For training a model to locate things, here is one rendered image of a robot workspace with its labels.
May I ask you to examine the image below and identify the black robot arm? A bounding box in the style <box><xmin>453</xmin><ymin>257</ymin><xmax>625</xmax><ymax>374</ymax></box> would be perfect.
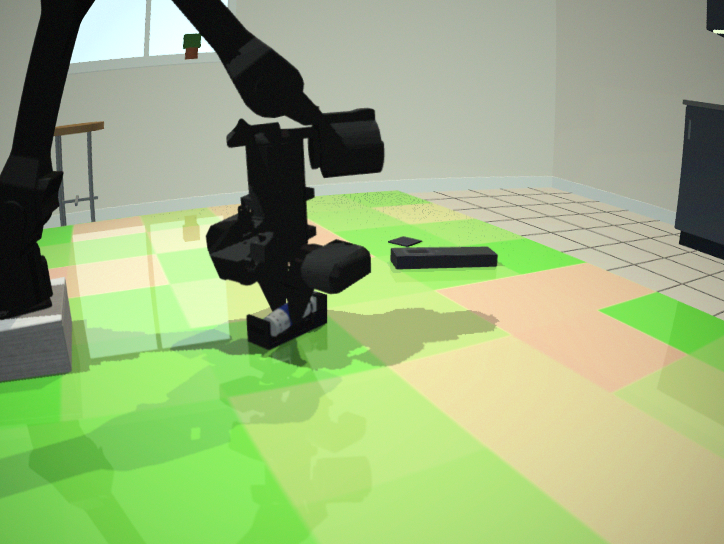
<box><xmin>0</xmin><ymin>0</ymin><xmax>384</xmax><ymax>320</ymax></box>

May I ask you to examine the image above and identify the white and blue cylinder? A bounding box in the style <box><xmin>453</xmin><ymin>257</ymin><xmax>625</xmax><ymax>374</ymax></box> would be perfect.
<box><xmin>263</xmin><ymin>297</ymin><xmax>315</xmax><ymax>335</ymax></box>

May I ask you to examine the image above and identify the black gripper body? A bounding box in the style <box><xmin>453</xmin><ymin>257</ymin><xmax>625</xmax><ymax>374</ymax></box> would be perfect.
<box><xmin>205</xmin><ymin>181</ymin><xmax>371</xmax><ymax>294</ymax></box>

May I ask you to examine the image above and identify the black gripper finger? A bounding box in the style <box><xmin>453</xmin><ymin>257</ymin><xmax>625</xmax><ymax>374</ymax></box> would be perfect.
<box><xmin>257</xmin><ymin>260</ymin><xmax>289</xmax><ymax>311</ymax></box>
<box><xmin>275</xmin><ymin>271</ymin><xmax>314</xmax><ymax>326</ymax></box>

